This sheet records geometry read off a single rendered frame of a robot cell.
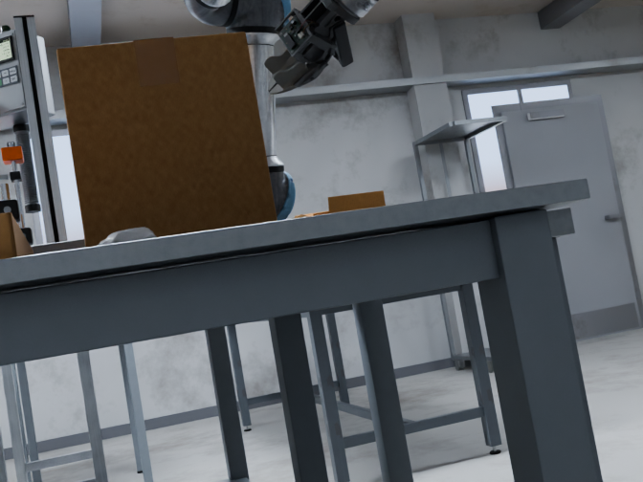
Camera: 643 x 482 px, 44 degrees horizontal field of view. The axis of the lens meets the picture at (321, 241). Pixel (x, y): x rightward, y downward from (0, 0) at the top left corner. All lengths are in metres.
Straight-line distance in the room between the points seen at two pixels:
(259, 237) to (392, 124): 6.26
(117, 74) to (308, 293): 0.46
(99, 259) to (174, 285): 0.08
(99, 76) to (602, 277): 6.77
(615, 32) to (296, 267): 7.64
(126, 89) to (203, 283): 0.41
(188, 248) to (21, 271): 0.13
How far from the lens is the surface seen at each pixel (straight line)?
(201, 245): 0.66
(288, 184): 1.75
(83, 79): 1.06
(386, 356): 1.98
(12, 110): 1.95
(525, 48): 7.69
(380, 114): 6.90
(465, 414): 3.42
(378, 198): 3.32
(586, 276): 7.48
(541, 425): 0.80
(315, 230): 0.68
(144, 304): 0.69
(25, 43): 1.97
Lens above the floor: 0.76
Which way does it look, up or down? 4 degrees up
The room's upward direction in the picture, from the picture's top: 10 degrees counter-clockwise
